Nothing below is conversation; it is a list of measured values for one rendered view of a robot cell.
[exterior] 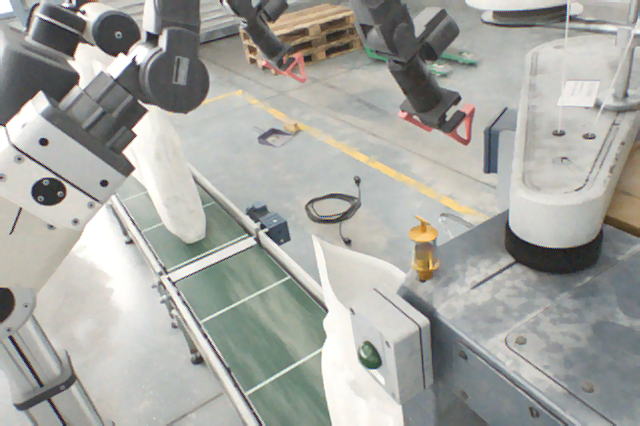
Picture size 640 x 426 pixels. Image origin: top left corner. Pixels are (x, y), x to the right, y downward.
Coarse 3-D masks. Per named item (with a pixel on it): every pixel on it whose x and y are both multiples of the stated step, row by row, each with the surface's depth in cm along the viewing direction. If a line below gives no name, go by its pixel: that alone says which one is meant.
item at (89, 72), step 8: (80, 48) 318; (88, 48) 319; (80, 56) 322; (88, 56) 321; (72, 64) 339; (80, 64) 326; (88, 64) 323; (80, 72) 332; (88, 72) 326; (80, 80) 339; (88, 80) 330
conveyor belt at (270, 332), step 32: (256, 256) 228; (192, 288) 216; (224, 288) 213; (256, 288) 209; (288, 288) 206; (224, 320) 196; (256, 320) 194; (288, 320) 191; (320, 320) 188; (224, 352) 182; (256, 352) 180; (288, 352) 178; (320, 352) 176; (256, 384) 168; (288, 384) 166; (320, 384) 164; (256, 416) 168; (288, 416) 156; (320, 416) 155
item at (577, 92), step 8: (568, 80) 71; (576, 80) 70; (584, 80) 70; (592, 80) 70; (600, 80) 69; (568, 88) 69; (576, 88) 68; (584, 88) 68; (592, 88) 67; (560, 96) 67; (568, 96) 66; (576, 96) 66; (584, 96) 66; (592, 96) 65; (568, 104) 64; (576, 104) 64; (584, 104) 64; (592, 104) 63
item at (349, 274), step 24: (336, 264) 113; (360, 264) 108; (384, 264) 104; (336, 288) 118; (360, 288) 112; (336, 312) 100; (336, 336) 118; (336, 360) 114; (336, 384) 116; (360, 384) 103; (336, 408) 123; (360, 408) 107; (384, 408) 100
